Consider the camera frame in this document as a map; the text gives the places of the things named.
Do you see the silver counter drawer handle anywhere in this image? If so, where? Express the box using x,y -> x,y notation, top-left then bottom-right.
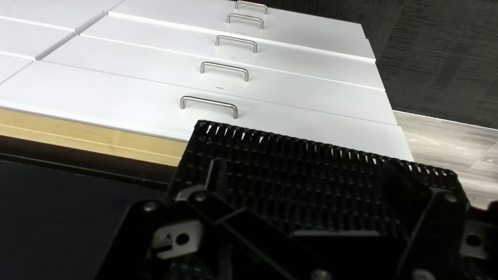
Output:
231,0 -> 270,16
224,11 -> 266,32
213,33 -> 259,55
178,94 -> 241,120
199,60 -> 250,84

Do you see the white counter drawer front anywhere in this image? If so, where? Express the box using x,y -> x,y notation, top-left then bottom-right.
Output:
0,14 -> 108,61
0,60 -> 415,164
76,13 -> 385,91
107,0 -> 376,63
0,52 -> 35,86
0,0 -> 124,32
41,33 -> 399,128

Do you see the white counter with wood top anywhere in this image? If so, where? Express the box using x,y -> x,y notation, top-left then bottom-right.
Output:
0,0 -> 415,170

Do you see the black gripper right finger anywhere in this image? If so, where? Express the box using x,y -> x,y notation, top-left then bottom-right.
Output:
395,189 -> 498,280

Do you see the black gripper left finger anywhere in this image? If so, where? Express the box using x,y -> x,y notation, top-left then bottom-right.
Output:
94,184 -> 333,280

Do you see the black woven container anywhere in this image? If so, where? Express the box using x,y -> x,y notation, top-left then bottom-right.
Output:
163,119 -> 465,280

